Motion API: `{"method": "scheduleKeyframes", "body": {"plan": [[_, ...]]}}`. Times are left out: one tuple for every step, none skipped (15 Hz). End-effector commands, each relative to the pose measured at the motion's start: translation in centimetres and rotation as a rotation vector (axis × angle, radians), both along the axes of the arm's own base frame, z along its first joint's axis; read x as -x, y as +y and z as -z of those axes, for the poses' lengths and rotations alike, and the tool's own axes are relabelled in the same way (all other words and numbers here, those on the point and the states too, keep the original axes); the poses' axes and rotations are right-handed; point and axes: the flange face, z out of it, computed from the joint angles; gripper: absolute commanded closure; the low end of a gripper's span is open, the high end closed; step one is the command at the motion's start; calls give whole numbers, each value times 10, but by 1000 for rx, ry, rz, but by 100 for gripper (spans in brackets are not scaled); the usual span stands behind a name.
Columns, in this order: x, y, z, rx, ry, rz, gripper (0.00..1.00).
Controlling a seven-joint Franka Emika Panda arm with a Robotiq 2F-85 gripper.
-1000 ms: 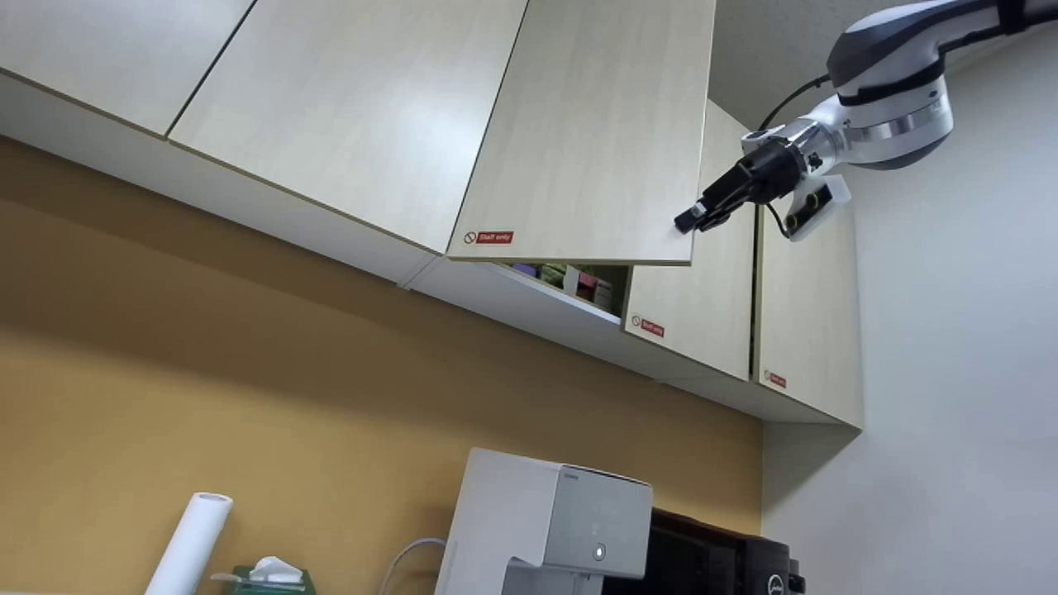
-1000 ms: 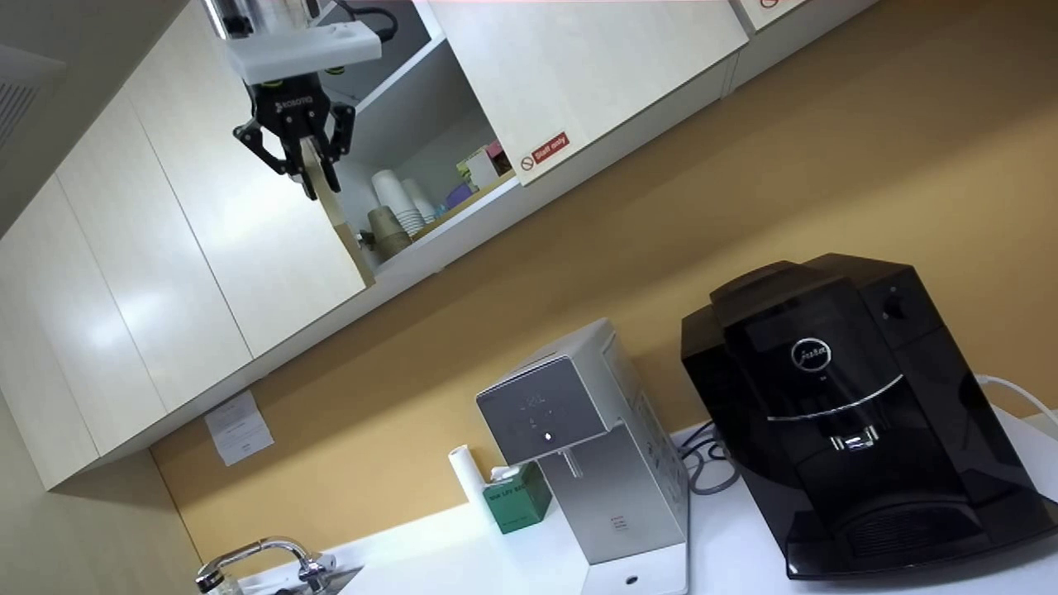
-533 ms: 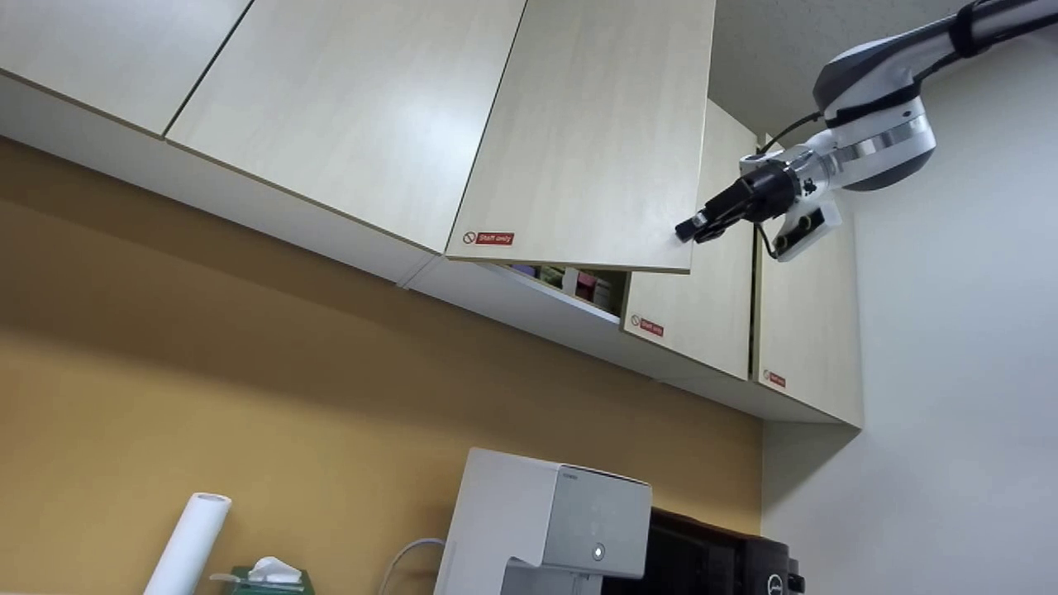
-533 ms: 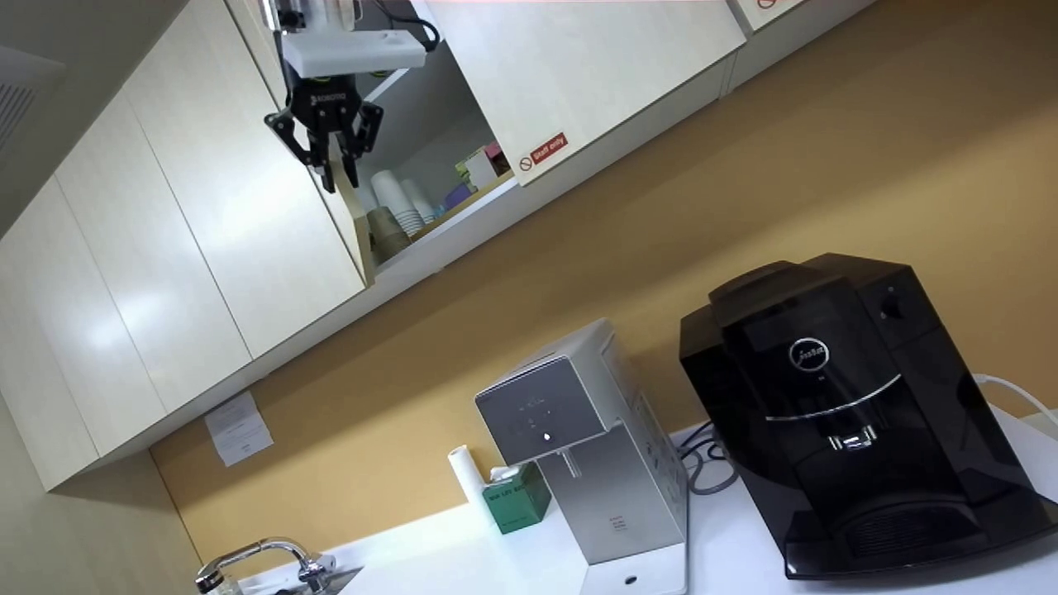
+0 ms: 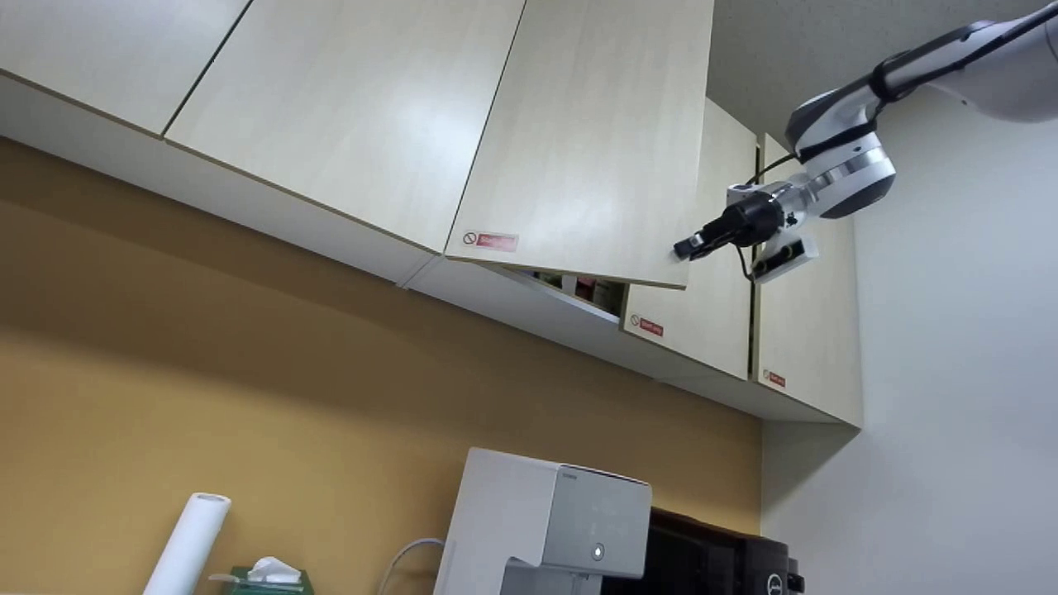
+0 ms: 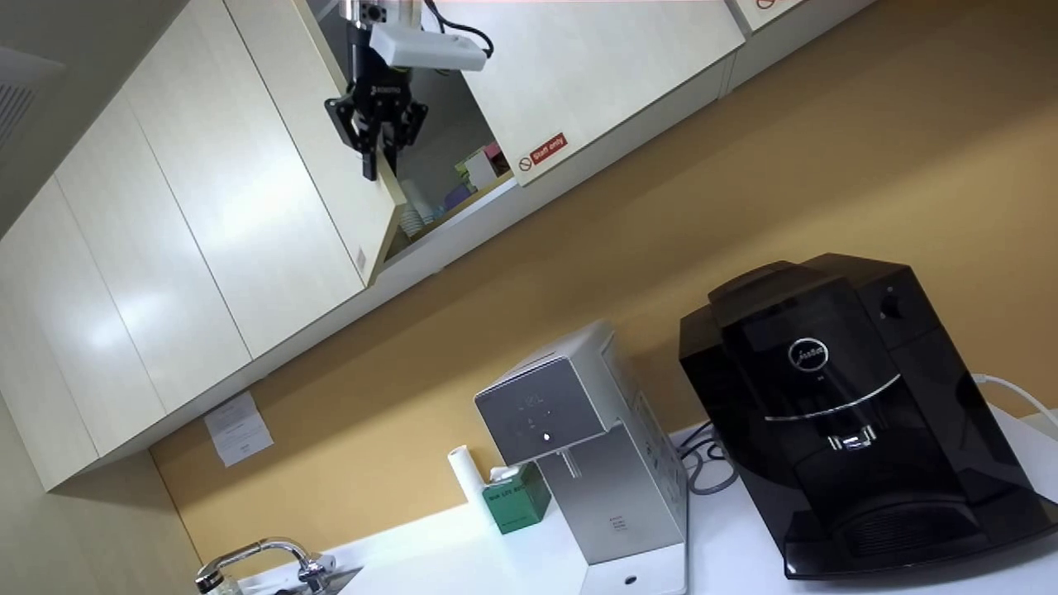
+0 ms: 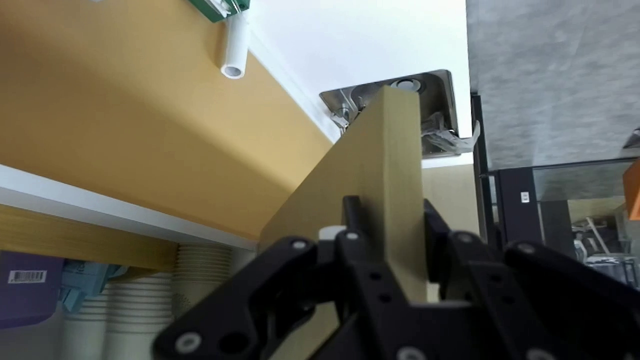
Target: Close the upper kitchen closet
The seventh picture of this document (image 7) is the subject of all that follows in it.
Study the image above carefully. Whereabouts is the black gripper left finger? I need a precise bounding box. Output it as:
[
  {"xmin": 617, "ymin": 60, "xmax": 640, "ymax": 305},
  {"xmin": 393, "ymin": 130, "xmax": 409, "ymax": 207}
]
[{"xmin": 150, "ymin": 196, "xmax": 428, "ymax": 360}]

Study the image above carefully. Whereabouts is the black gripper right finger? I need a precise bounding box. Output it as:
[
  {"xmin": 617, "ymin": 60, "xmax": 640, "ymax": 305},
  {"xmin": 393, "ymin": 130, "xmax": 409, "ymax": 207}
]
[{"xmin": 422, "ymin": 198, "xmax": 640, "ymax": 360}]

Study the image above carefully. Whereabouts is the beige cabinet door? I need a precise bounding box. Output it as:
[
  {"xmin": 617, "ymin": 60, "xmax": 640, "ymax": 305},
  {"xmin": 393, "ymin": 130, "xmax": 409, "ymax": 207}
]
[{"xmin": 259, "ymin": 86, "xmax": 428, "ymax": 360}]

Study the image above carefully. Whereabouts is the beige paper cup stack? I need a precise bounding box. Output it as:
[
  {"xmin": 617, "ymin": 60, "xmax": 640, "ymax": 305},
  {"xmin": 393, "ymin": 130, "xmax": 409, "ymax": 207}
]
[{"xmin": 175, "ymin": 243, "xmax": 236, "ymax": 320}]

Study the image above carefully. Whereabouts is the beige base cabinet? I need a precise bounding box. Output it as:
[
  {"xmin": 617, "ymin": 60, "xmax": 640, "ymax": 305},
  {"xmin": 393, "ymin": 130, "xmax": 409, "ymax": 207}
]
[{"xmin": 420, "ymin": 155, "xmax": 485, "ymax": 237}]

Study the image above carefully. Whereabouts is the orange object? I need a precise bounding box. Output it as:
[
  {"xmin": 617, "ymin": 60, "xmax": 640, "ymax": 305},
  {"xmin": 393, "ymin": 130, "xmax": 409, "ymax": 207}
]
[{"xmin": 622, "ymin": 159, "xmax": 640, "ymax": 225}]

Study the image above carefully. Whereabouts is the white paper cup stack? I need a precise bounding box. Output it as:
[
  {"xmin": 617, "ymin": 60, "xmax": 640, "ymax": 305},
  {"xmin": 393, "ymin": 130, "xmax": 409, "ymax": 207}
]
[
  {"xmin": 58, "ymin": 292, "xmax": 113, "ymax": 360},
  {"xmin": 102, "ymin": 268, "xmax": 181, "ymax": 360}
]

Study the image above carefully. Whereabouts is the chrome faucet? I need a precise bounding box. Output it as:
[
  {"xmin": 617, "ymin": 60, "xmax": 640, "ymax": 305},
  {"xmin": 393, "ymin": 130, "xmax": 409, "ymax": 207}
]
[{"xmin": 329, "ymin": 86, "xmax": 384, "ymax": 132}]

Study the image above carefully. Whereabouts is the light blue packet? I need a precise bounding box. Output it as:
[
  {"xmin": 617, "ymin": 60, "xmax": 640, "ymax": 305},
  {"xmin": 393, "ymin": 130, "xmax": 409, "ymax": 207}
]
[{"xmin": 62, "ymin": 260, "xmax": 129, "ymax": 317}]

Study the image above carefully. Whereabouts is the steel sink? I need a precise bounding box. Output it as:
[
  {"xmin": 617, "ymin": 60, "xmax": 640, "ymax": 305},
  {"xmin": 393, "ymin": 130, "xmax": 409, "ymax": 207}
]
[{"xmin": 318, "ymin": 69, "xmax": 480, "ymax": 161}]

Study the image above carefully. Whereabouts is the white paper roll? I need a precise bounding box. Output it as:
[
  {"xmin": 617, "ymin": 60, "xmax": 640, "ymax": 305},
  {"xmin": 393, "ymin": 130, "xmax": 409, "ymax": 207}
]
[{"xmin": 219, "ymin": 13, "xmax": 253, "ymax": 82}]

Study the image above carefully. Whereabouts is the purple box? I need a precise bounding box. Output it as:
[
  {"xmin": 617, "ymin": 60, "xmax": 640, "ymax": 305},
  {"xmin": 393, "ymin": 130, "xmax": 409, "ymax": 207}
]
[{"xmin": 0, "ymin": 251, "xmax": 68, "ymax": 331}]

